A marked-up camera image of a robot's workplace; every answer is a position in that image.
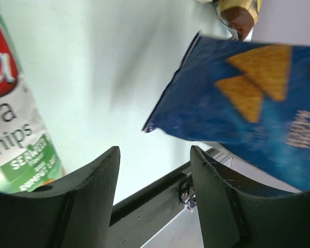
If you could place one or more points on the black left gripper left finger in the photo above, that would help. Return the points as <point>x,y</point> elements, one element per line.
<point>73,211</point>

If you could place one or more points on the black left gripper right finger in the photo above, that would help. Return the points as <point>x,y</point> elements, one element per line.
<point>236,211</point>

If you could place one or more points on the green Chuba cassava chips bag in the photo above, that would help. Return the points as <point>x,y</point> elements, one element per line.
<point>28,158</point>

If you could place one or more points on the blue Doritos bag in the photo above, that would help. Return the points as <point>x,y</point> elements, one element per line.
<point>252,98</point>

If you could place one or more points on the brown Chuba chips bag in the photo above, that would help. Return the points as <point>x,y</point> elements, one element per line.
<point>239,16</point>

